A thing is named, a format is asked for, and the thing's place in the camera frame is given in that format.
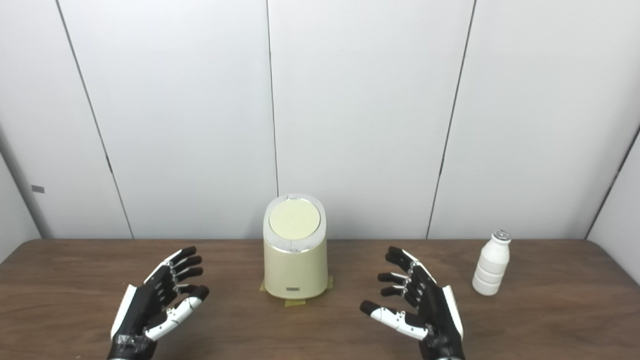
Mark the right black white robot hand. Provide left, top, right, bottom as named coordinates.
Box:
left=359, top=245, right=466, bottom=360

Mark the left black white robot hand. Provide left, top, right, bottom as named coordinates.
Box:
left=107, top=246, right=210, bottom=360

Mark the round cream bin lid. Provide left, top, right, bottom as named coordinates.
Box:
left=268, top=198, right=321, bottom=240

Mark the small white plastic bottle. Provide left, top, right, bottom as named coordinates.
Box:
left=472, top=229, right=512, bottom=296

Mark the cream-colored cylindrical bin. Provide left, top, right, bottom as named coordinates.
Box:
left=263, top=193, right=329, bottom=300

